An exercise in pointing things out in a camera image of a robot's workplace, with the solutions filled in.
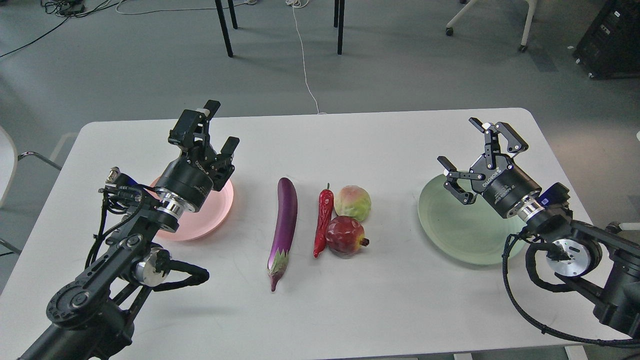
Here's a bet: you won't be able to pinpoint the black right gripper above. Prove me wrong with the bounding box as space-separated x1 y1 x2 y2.
437 117 543 219

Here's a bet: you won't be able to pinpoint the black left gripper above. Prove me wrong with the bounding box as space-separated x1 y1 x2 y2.
154 100 240 212

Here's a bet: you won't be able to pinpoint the purple eggplant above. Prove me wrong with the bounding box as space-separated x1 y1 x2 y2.
267 177 298 292

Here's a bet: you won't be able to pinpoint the red chili pepper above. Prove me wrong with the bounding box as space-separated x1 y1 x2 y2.
313 182 334 258

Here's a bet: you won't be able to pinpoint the green pink peach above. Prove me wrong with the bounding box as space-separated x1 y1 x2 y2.
334 185 372 222

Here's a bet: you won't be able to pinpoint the red pomegranate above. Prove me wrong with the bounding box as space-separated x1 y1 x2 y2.
326 215 370 256

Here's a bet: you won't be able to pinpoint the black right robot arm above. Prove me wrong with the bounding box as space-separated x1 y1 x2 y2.
438 117 640 349

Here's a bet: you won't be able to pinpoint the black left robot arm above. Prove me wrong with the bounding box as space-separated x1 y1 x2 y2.
20 100 240 360

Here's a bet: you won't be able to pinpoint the green plate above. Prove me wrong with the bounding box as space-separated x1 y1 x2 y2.
417 174 525 265

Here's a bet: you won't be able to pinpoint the pink plate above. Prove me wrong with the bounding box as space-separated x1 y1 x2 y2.
156 180 234 242

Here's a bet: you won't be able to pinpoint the black equipment case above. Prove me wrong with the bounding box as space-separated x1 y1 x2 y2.
573 0 640 80

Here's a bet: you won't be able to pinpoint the white chair base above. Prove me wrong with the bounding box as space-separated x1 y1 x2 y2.
444 0 539 54

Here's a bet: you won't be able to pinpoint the black table legs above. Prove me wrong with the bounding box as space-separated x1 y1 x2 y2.
214 0 346 58

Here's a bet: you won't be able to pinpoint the white chair at left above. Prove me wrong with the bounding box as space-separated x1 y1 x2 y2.
0 125 63 256

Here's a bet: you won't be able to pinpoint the white cable on floor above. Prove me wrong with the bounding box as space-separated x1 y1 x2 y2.
285 0 328 115

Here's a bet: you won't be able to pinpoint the black cables on floor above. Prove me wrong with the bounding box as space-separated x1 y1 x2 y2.
0 0 121 59

